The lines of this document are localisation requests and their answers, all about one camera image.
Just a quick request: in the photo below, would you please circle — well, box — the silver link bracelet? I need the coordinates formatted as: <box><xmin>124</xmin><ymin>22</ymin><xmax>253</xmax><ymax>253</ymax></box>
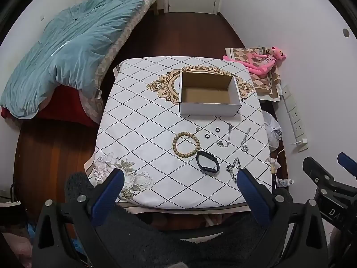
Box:
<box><xmin>240</xmin><ymin>128</ymin><xmax>251</xmax><ymax>153</ymax></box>

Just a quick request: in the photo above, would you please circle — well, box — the patterned cushion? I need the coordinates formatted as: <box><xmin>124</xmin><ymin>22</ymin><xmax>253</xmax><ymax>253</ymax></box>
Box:
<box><xmin>225</xmin><ymin>46</ymin><xmax>282</xmax><ymax>102</ymax></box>

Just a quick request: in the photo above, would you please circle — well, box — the dark fuzzy garment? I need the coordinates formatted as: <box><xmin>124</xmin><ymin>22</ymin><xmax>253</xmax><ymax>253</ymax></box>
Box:
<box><xmin>64</xmin><ymin>173</ymin><xmax>279</xmax><ymax>268</ymax></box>

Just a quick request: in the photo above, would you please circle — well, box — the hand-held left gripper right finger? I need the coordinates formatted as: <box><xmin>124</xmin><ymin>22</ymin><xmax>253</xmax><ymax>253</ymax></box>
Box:
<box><xmin>237</xmin><ymin>168</ymin><xmax>330</xmax><ymax>268</ymax></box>

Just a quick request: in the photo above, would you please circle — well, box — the black smart band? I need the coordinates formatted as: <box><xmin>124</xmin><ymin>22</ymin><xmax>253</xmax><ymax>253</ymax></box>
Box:
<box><xmin>196</xmin><ymin>151</ymin><xmax>220</xmax><ymax>176</ymax></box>

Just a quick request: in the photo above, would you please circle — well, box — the white plastic bag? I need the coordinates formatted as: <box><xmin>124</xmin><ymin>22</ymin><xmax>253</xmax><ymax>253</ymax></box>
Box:
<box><xmin>262</xmin><ymin>110</ymin><xmax>283</xmax><ymax>149</ymax></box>

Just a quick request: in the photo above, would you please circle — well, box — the thick silver chain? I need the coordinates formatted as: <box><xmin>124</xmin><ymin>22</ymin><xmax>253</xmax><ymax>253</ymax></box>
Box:
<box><xmin>225</xmin><ymin>157</ymin><xmax>244</xmax><ymax>185</ymax></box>

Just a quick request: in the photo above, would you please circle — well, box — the red bed sheet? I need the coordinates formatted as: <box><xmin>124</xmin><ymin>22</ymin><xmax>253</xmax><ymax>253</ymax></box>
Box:
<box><xmin>0</xmin><ymin>85</ymin><xmax>98</xmax><ymax>129</ymax></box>

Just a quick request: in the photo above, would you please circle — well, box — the white charging cable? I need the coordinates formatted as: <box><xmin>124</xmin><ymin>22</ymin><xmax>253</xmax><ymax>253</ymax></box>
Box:
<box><xmin>272</xmin><ymin>141</ymin><xmax>301</xmax><ymax>189</ymax></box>

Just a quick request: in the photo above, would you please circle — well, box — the wooden bead bracelet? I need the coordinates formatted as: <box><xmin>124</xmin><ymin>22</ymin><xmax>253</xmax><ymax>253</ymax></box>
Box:
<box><xmin>172</xmin><ymin>131</ymin><xmax>201</xmax><ymax>157</ymax></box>

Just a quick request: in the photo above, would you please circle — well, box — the thin silver pendant necklace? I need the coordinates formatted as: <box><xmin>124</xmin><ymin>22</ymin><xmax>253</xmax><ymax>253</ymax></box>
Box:
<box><xmin>218</xmin><ymin>122</ymin><xmax>233</xmax><ymax>148</ymax></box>

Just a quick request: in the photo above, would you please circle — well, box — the teal duvet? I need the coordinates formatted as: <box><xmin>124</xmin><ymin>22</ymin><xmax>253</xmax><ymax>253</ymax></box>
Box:
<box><xmin>0</xmin><ymin>0</ymin><xmax>161</xmax><ymax>119</ymax></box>

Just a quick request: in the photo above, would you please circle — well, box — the cardboard box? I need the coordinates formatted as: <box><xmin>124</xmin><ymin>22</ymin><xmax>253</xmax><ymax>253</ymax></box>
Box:
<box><xmin>178</xmin><ymin>71</ymin><xmax>243</xmax><ymax>117</ymax></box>

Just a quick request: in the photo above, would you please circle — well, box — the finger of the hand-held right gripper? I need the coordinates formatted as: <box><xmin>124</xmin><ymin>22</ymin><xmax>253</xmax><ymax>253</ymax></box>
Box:
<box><xmin>337</xmin><ymin>152</ymin><xmax>357</xmax><ymax>178</ymax></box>
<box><xmin>303</xmin><ymin>156</ymin><xmax>357</xmax><ymax>199</ymax></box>

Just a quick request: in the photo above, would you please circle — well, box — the pink plush toy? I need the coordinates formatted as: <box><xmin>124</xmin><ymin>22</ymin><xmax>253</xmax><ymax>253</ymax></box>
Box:
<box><xmin>222</xmin><ymin>45</ymin><xmax>288</xmax><ymax>76</ymax></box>

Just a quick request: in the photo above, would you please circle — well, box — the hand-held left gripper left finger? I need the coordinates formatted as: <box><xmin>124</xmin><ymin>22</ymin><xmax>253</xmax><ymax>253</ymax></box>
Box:
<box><xmin>32</xmin><ymin>169</ymin><xmax>126</xmax><ymax>268</ymax></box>

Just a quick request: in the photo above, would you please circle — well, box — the wooden bed frame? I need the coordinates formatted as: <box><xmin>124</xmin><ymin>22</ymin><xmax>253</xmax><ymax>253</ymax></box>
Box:
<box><xmin>143</xmin><ymin>0</ymin><xmax>159</xmax><ymax>16</ymax></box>

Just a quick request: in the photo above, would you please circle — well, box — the white patterned table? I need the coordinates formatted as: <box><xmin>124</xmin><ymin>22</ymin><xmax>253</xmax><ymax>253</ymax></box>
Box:
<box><xmin>85</xmin><ymin>56</ymin><xmax>275</xmax><ymax>215</ymax></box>

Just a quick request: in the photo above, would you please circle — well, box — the pink fluffy cloth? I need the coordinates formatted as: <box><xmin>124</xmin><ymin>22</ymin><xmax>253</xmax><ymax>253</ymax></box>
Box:
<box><xmin>0</xmin><ymin>227</ymin><xmax>32</xmax><ymax>268</ymax></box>

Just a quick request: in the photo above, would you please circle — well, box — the white power strip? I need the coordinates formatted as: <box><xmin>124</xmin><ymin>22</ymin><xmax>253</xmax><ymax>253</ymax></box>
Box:
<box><xmin>282</xmin><ymin>85</ymin><xmax>309</xmax><ymax>150</ymax></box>

